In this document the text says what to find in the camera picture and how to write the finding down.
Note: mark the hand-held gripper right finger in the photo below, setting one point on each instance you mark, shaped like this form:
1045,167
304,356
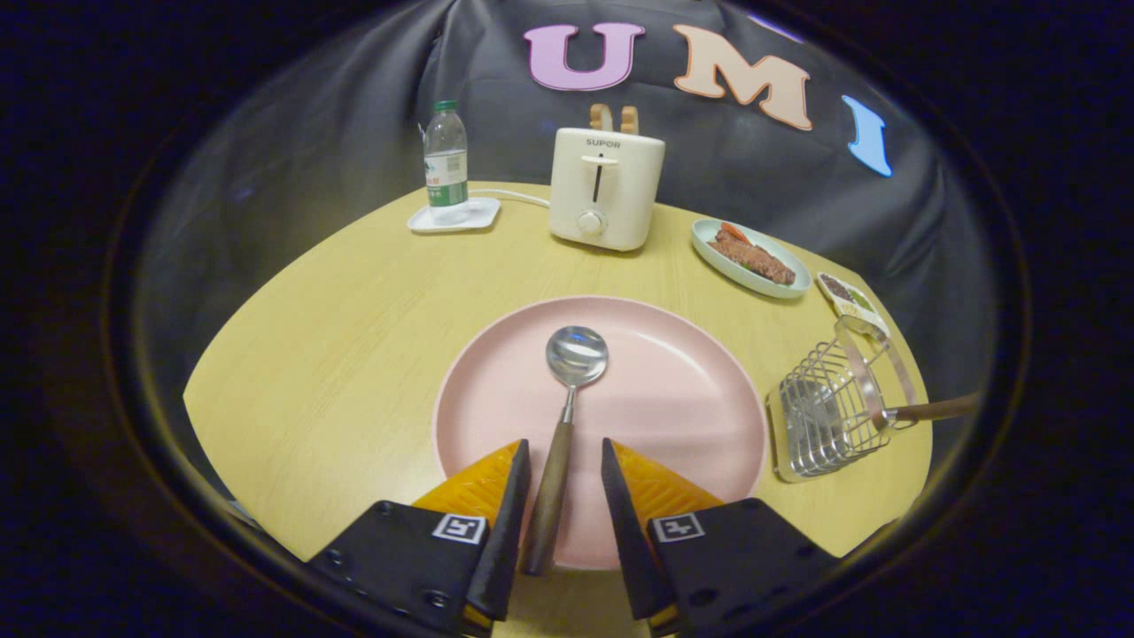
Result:
735,558

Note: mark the dark brown beans pile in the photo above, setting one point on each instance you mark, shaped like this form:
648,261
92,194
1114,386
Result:
835,286

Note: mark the orange carrot piece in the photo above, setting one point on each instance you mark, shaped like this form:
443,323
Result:
735,233

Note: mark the pale green plate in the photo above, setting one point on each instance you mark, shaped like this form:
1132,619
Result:
726,266

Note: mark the white toaster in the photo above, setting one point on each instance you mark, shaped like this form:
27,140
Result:
620,204

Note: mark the white divided dish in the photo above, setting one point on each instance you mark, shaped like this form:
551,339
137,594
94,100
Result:
864,312

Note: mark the brown meat slice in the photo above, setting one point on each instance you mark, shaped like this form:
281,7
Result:
753,259

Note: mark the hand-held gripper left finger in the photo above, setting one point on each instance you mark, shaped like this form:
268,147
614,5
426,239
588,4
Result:
407,558

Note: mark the clear plastic water bottle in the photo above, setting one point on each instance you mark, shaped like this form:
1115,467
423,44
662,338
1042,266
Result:
446,168

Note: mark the green beans pile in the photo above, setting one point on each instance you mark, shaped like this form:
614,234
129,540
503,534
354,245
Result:
861,300

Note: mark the white square coaster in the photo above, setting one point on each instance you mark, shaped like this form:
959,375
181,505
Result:
483,213

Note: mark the pink plate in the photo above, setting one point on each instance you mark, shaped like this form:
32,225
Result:
673,399

